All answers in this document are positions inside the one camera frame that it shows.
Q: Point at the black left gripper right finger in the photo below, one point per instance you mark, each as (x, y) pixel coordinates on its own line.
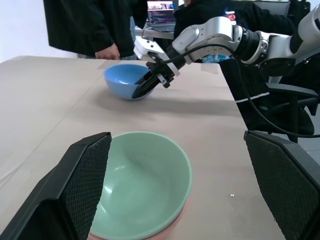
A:
(287, 180)

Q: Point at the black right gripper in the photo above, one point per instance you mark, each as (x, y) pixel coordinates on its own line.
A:
(161, 71)

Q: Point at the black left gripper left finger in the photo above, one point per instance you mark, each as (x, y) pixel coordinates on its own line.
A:
(75, 180)

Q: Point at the blue bowl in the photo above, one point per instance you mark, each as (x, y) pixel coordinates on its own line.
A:
(120, 80)

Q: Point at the green bowl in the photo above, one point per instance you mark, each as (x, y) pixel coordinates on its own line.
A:
(145, 180)

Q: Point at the pink bowl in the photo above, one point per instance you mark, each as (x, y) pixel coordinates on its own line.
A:
(178, 221)

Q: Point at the person's bare hand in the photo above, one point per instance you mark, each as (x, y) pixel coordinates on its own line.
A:
(107, 52)

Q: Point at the grey desk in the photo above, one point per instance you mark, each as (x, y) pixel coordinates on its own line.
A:
(150, 33)

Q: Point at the open laptop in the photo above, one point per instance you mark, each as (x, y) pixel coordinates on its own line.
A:
(161, 13)

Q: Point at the blue plastic packet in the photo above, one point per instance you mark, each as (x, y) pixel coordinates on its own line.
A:
(215, 58)

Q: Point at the black office chair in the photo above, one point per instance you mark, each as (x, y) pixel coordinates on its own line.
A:
(297, 105)

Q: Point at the standing person in black jacket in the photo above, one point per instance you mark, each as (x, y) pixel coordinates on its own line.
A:
(85, 22)

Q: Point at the seated person in black clothes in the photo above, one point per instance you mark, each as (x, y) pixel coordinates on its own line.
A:
(252, 82)

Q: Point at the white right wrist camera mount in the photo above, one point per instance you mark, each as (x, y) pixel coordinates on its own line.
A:
(145, 48)

